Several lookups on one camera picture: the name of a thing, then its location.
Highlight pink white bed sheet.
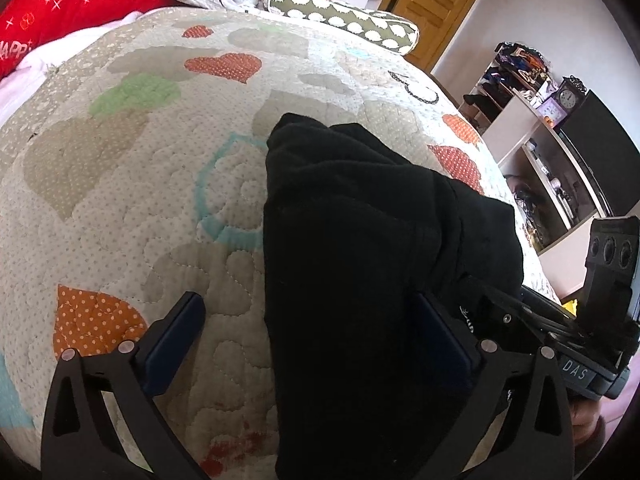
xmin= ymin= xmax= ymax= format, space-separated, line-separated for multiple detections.
xmin=0 ymin=11 xmax=143 ymax=126

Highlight black television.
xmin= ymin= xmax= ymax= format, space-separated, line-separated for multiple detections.
xmin=559 ymin=90 xmax=640 ymax=217

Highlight black pants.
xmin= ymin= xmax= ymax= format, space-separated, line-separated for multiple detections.
xmin=264 ymin=113 xmax=523 ymax=479

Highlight heart pattern quilt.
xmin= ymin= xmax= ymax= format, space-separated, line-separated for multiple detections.
xmin=0 ymin=5 xmax=561 ymax=480

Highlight red long pillow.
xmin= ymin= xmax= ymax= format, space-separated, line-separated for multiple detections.
xmin=1 ymin=0 xmax=186 ymax=77

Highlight green white patterned bolster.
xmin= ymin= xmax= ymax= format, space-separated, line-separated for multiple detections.
xmin=262 ymin=0 xmax=420 ymax=55

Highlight right hand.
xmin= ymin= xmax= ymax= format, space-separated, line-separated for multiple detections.
xmin=570 ymin=400 xmax=605 ymax=448

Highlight small table clock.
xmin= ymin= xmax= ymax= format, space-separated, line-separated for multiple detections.
xmin=554 ymin=75 xmax=587 ymax=114

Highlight white shelf unit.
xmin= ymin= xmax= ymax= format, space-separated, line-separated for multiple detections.
xmin=459 ymin=42 xmax=615 ymax=298

